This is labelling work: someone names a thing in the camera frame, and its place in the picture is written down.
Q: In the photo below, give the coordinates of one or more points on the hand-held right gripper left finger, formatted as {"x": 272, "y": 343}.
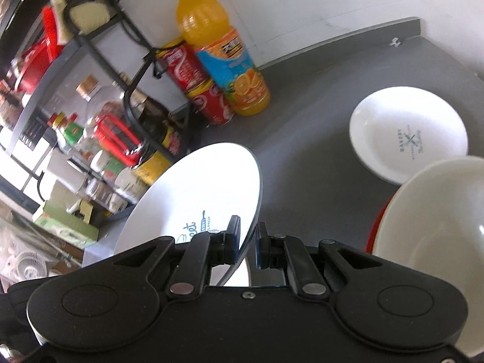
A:
{"x": 234, "y": 238}

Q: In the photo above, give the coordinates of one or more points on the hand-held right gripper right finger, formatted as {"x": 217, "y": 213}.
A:
{"x": 260, "y": 247}

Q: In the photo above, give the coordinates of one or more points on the white plate with blue print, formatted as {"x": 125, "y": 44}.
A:
{"x": 196, "y": 181}

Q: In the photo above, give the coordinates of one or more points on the red and black bowl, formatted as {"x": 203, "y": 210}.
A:
{"x": 374, "y": 234}

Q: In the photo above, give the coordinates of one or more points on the plain white bowl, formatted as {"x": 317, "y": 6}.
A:
{"x": 435, "y": 215}

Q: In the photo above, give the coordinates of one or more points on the white plate with grey print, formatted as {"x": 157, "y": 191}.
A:
{"x": 408, "y": 121}

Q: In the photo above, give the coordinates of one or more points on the white pill bottle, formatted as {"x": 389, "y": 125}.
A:
{"x": 126, "y": 185}

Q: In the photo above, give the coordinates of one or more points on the red soda can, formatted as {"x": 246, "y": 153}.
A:
{"x": 211, "y": 102}
{"x": 181, "y": 68}

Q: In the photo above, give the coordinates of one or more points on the small glass jar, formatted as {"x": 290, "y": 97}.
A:
{"x": 99, "y": 193}

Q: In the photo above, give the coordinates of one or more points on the green tissue box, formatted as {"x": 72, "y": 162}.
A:
{"x": 64, "y": 223}

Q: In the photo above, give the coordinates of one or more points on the orange juice bottle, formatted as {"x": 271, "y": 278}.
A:
{"x": 223, "y": 45}

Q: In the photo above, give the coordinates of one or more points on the green label sauce bottle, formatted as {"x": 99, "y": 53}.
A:
{"x": 72, "y": 132}

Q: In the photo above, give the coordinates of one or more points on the small white fan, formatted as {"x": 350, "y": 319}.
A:
{"x": 26, "y": 266}

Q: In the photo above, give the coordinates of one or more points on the black metal rack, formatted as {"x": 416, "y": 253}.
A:
{"x": 90, "y": 45}

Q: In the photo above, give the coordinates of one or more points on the small white hook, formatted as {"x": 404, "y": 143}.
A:
{"x": 396, "y": 41}

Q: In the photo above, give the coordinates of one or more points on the red plastic basket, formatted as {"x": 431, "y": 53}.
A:
{"x": 34, "y": 64}

